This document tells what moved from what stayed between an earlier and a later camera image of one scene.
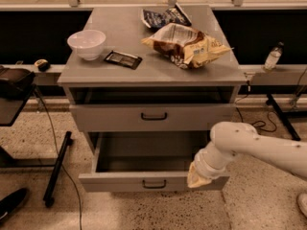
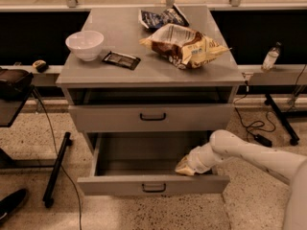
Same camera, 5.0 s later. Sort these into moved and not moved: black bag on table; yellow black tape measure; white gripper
Moved: white gripper
Not moved: black bag on table; yellow black tape measure
